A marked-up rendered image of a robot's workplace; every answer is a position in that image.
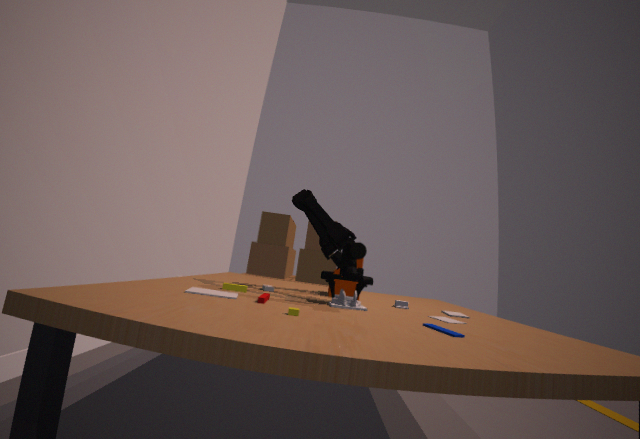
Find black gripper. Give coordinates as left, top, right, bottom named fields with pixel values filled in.
left=321, top=259, right=373, bottom=298

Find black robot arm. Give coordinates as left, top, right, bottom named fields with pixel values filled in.
left=292, top=189, right=367, bottom=282

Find blue flat bar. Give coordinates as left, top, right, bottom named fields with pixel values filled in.
left=422, top=323, right=465, bottom=338

